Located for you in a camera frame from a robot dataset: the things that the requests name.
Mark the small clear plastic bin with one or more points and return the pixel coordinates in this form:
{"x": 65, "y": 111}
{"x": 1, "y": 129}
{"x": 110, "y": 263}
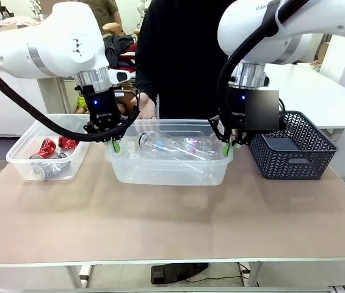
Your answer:
{"x": 19, "y": 164}

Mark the black foot pedal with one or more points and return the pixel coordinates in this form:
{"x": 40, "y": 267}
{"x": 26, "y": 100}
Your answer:
{"x": 175, "y": 271}

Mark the person's torso black sweater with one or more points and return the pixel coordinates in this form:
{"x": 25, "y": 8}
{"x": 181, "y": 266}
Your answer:
{"x": 184, "y": 61}

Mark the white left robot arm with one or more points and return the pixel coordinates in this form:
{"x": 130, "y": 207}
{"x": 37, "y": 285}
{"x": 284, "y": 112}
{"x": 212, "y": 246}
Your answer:
{"x": 47, "y": 42}

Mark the white side table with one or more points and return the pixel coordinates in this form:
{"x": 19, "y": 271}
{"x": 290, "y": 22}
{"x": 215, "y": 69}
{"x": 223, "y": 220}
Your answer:
{"x": 318, "y": 91}

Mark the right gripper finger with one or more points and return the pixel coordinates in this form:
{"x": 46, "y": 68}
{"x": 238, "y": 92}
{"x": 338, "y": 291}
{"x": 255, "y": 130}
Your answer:
{"x": 226, "y": 148}
{"x": 242, "y": 137}

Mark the yellow green bag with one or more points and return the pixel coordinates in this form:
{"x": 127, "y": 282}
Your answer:
{"x": 81, "y": 103}

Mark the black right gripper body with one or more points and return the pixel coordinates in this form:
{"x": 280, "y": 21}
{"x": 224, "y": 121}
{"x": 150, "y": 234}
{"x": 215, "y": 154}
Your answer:
{"x": 236, "y": 107}

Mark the person's right hand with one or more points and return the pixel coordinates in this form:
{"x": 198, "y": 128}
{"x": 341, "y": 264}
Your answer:
{"x": 146, "y": 108}

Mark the crushed silver can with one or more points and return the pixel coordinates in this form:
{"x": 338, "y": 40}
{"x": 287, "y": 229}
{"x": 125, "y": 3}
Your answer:
{"x": 51, "y": 169}

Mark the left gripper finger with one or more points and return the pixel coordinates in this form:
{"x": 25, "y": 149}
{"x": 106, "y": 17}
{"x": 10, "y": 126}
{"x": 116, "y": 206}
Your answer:
{"x": 116, "y": 146}
{"x": 92, "y": 129}

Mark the person's right forearm black sleeve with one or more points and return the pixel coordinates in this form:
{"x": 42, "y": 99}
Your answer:
{"x": 144, "y": 79}

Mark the clear plastic bottle blue cap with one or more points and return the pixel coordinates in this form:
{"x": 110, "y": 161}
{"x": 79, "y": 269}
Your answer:
{"x": 187, "y": 146}

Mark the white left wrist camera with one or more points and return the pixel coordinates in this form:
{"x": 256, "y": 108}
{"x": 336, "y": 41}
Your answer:
{"x": 120, "y": 75}

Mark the large clear plastic bin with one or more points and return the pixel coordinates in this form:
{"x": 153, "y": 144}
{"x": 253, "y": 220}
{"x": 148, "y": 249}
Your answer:
{"x": 172, "y": 174}

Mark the dark grey woven plastic basket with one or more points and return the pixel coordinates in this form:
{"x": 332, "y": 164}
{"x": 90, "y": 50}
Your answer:
{"x": 294, "y": 164}

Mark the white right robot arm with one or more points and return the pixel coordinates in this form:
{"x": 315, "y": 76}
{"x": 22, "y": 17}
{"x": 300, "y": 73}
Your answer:
{"x": 251, "y": 27}

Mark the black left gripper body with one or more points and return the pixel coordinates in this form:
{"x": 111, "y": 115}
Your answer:
{"x": 102, "y": 107}

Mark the white table leg post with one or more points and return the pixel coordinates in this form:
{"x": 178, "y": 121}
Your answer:
{"x": 85, "y": 276}

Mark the dark clothes pile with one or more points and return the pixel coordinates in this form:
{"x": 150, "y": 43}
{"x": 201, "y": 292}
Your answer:
{"x": 121, "y": 52}

